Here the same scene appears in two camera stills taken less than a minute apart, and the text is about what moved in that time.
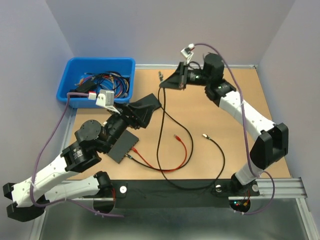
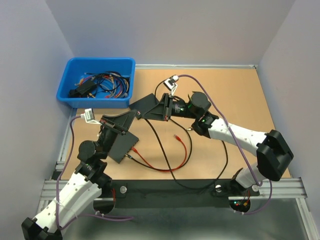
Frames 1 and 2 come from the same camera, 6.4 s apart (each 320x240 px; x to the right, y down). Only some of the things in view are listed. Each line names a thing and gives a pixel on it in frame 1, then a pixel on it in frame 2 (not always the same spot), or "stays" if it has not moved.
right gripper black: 178,80 → 157,112
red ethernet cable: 158,169 stays
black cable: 170,182 → 175,178
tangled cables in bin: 95,81 stays
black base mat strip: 176,194 stays
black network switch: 123,144 stays
